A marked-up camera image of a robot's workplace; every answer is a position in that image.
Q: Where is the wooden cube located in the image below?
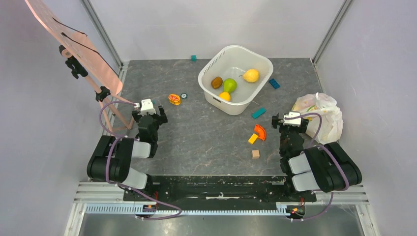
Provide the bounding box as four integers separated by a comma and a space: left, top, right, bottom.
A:
251, 150, 260, 159

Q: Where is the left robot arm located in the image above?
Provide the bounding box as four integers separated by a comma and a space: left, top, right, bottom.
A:
87, 106, 168, 201

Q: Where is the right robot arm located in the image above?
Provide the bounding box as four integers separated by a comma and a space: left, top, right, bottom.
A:
271, 112, 362, 201

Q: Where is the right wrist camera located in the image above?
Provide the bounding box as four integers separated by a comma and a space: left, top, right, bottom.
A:
283, 112, 302, 127

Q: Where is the blue lego brick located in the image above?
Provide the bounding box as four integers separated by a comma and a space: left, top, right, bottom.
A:
268, 79, 280, 89

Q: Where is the yellow block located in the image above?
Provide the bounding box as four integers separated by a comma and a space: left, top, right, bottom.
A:
248, 133, 258, 145

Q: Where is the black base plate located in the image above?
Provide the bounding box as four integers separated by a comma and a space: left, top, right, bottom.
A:
142, 175, 317, 211

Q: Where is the white plastic bag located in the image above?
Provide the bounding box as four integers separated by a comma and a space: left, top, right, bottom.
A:
292, 92, 343, 144

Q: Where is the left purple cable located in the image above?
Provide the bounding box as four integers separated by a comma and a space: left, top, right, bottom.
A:
98, 100, 183, 221

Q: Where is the pink board on stand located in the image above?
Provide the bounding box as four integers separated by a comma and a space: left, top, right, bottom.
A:
24, 0, 135, 131

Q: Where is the green fake pear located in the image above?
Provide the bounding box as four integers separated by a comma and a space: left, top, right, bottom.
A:
223, 78, 238, 93

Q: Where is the orange curved block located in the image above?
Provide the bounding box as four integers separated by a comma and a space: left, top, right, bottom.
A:
254, 124, 267, 141

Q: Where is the yellow fake lemon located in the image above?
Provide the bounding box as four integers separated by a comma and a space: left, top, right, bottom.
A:
219, 92, 231, 102

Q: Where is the yellow fake pear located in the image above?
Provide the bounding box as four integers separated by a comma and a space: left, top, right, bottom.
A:
240, 69, 260, 83

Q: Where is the brown fake kiwi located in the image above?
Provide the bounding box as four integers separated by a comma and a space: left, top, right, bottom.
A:
211, 77, 223, 89

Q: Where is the purple cable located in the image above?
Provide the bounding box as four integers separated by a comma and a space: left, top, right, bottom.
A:
290, 112, 350, 222
98, 100, 183, 221

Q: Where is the orange yellow toy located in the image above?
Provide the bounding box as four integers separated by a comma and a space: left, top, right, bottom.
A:
168, 94, 181, 106

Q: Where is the teal rectangular block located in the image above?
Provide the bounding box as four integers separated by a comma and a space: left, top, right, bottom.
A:
251, 108, 266, 119

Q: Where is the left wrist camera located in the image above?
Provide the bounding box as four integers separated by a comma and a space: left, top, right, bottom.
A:
134, 99, 156, 116

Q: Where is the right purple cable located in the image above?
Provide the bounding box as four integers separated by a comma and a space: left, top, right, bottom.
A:
290, 112, 350, 222

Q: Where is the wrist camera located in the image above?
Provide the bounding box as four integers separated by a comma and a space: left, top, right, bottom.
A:
134, 99, 156, 116
283, 112, 302, 127

